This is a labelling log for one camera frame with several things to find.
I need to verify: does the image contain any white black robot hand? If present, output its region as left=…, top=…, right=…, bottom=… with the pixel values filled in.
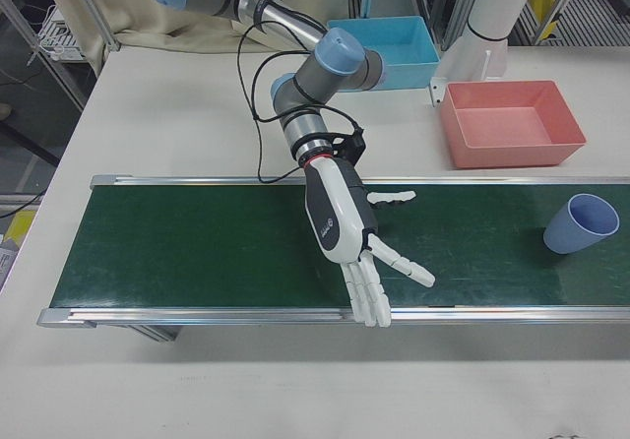
left=302, top=156, right=437, bottom=330

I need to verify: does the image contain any blue plastic cup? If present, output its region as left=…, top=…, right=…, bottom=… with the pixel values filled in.
left=542, top=193, right=620, bottom=256

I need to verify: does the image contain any light blue plastic box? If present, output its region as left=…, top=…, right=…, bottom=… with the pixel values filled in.
left=326, top=15, right=441, bottom=92

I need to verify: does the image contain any pink plastic box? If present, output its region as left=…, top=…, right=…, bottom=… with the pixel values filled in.
left=439, top=80, right=588, bottom=170

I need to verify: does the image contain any green conveyor belt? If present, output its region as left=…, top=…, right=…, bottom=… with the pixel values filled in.
left=37, top=173, right=630, bottom=345

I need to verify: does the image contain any beige curtain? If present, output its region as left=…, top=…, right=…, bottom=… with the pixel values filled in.
left=36, top=0, right=355, bottom=74

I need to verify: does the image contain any yellow sheet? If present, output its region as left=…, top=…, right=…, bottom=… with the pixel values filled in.
left=4, top=210, right=36, bottom=243

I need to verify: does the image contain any grey slotted metal grating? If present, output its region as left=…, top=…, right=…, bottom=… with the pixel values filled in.
left=511, top=0, right=630, bottom=46

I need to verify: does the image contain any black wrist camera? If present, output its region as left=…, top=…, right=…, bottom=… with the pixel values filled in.
left=329, top=126, right=368, bottom=164

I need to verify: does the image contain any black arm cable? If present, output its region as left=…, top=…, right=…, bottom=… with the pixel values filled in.
left=235, top=0, right=365, bottom=184

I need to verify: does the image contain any aluminium frame beside white post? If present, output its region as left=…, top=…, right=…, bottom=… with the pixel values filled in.
left=440, top=0, right=488, bottom=51

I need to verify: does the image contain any white post with base bracket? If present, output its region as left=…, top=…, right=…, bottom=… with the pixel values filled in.
left=429, top=0, right=542, bottom=108

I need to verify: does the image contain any slanted aluminium frame post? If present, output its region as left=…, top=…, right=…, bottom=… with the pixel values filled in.
left=68, top=0, right=122, bottom=54

